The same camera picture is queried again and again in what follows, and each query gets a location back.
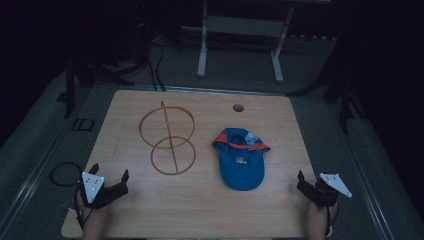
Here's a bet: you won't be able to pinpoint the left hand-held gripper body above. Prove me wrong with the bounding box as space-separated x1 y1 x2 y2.
79 171 130 210

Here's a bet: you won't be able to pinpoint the blue cap with red trim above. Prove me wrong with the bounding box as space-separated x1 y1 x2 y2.
211 127 272 192

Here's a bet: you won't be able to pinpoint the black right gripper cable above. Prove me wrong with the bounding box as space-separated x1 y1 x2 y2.
325 199 340 238

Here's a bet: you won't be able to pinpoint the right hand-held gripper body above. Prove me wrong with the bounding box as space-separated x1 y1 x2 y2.
296 172 353 208

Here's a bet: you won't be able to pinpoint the black floor cables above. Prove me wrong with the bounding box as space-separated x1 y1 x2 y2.
146 43 167 92

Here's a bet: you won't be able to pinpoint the black floor stand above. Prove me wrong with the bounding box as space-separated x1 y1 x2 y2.
56 58 135 120
285 49 368 135

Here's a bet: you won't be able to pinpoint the white metal table frame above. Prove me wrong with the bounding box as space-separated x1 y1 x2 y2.
181 0 296 84

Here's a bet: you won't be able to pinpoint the person's right hand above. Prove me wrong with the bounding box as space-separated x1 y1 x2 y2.
307 199 338 235

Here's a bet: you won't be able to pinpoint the person's left hand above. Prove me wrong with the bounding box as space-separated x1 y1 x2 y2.
76 193 111 235

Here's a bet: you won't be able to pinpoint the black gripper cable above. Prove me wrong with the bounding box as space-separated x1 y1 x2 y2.
325 199 340 238
49 161 88 231

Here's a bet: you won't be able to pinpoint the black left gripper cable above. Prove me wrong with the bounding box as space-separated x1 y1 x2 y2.
49 161 88 231

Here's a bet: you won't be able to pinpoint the wooden two-ring hat stand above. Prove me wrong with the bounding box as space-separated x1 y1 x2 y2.
138 100 197 176

